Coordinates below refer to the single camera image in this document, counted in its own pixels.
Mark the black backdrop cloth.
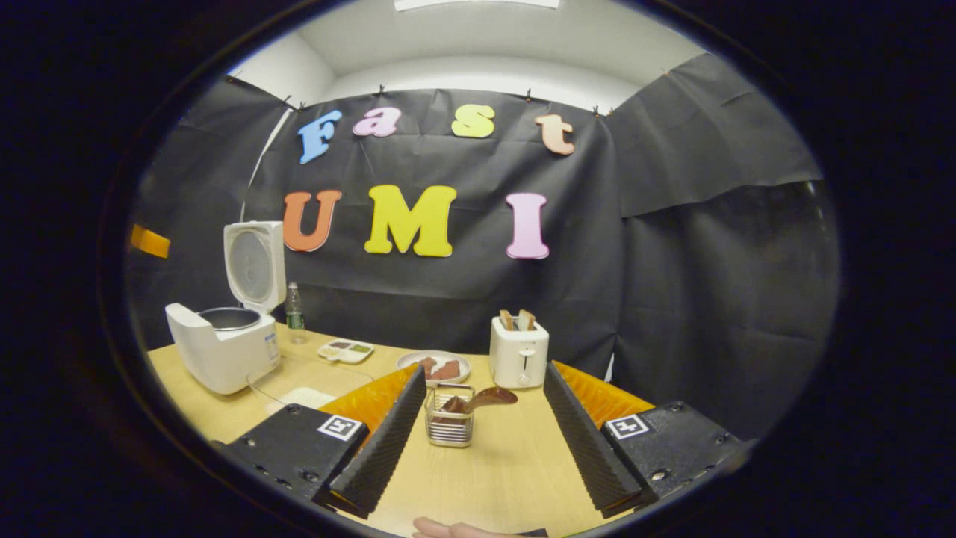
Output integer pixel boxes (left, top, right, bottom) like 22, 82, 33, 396
127, 52, 841, 442

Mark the brown wooden spoon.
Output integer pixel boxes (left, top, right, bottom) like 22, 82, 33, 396
441, 386, 518, 415

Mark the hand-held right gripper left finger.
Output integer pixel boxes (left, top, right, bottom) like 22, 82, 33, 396
211, 365, 428, 520

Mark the white round plate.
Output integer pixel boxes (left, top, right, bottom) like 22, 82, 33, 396
396, 350, 472, 386

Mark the white divided bean dish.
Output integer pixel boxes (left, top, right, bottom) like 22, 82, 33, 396
317, 339, 375, 365

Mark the metal wire chopstick holder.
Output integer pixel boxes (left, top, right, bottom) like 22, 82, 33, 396
424, 383, 477, 448

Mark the thin grey cable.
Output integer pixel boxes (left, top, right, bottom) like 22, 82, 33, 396
246, 357, 376, 409

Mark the white toaster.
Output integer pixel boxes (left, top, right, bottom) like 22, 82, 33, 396
489, 315, 550, 390

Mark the clear plastic water bottle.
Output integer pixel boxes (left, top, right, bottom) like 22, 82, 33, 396
285, 282, 307, 344

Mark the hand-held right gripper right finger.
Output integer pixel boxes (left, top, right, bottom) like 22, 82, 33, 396
544, 361, 748, 519

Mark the white rice cooker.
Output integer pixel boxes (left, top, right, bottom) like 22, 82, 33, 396
165, 220, 288, 395

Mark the long ceiling light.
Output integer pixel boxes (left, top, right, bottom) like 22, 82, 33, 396
394, 0, 561, 11

